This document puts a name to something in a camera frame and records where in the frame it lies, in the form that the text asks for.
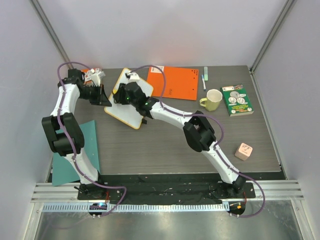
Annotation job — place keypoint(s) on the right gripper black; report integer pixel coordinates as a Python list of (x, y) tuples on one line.
[(120, 94)]

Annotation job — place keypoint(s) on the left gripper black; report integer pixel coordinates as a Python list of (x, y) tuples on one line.
[(102, 98)]

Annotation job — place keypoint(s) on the whiteboard with yellow frame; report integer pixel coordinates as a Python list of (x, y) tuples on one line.
[(127, 114)]

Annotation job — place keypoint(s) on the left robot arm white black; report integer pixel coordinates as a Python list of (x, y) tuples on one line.
[(63, 132)]

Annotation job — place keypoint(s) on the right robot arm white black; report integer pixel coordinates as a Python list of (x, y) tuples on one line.
[(198, 132)]

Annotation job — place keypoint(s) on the blue whiteboard marker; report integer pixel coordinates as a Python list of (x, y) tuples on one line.
[(203, 82)]

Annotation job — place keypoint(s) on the orange paperback book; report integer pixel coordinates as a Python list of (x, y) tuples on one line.
[(89, 72)]

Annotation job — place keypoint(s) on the orange notebook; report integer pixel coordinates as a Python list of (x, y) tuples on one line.
[(181, 83)]

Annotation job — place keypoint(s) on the teal mat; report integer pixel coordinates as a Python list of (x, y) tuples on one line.
[(62, 170)]

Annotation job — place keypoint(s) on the pale yellow mug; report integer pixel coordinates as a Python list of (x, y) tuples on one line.
[(212, 100)]

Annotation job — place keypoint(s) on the green coin book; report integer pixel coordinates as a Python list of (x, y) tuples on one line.
[(236, 100)]

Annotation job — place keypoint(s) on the pink wooden block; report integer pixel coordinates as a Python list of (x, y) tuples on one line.
[(243, 152)]

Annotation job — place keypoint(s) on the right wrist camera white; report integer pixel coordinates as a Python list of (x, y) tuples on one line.
[(132, 77)]

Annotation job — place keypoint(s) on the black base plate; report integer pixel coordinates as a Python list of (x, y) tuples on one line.
[(164, 189)]

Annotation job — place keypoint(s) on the left aluminium corner post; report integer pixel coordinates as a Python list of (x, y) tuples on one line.
[(36, 5)]

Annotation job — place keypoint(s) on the aluminium corner post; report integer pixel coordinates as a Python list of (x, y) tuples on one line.
[(36, 5), (281, 18)]

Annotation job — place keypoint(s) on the white slotted cable duct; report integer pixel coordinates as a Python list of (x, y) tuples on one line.
[(97, 207)]

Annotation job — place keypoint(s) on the aluminium front rail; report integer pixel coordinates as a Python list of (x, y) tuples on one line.
[(271, 190)]

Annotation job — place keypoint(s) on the right aluminium corner post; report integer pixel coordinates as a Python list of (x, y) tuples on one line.
[(281, 18)]

